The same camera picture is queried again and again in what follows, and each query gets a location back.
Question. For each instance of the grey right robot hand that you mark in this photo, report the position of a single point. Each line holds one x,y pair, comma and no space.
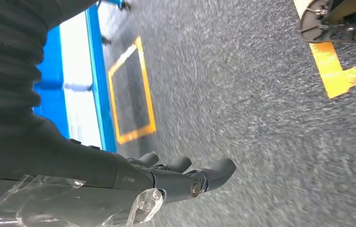
55,163

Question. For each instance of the blue metal shelf rack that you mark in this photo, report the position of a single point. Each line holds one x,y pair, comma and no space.
101,94

